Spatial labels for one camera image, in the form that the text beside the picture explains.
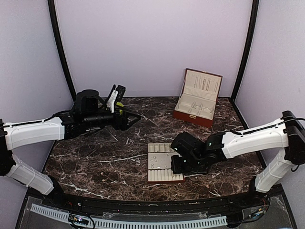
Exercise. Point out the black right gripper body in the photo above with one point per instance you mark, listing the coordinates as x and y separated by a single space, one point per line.
190 164

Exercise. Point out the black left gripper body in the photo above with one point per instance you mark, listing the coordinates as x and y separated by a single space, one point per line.
118 124

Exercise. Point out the beige jewelry tray insert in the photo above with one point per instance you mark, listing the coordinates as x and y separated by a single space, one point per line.
159 164

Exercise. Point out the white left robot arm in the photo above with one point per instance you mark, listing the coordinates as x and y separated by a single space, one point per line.
88 112

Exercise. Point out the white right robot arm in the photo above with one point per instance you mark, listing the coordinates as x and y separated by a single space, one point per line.
286 133

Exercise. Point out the red wooden jewelry box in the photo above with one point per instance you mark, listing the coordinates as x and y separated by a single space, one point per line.
198 98

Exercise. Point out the green plastic bowl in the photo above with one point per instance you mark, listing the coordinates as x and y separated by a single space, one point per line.
120 105

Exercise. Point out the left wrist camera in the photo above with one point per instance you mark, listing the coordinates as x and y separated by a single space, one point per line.
115 96

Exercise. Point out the black front table rail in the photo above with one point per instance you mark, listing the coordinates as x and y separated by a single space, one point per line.
188 197

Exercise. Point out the white slotted cable duct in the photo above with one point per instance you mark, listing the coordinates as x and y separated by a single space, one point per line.
130 221

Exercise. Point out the black left frame post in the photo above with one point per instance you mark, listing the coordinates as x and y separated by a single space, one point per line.
60 48

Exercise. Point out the black frame post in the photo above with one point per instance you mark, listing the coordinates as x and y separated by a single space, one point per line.
60 48
246 52

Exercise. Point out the black right frame post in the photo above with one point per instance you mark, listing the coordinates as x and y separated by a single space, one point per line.
246 52

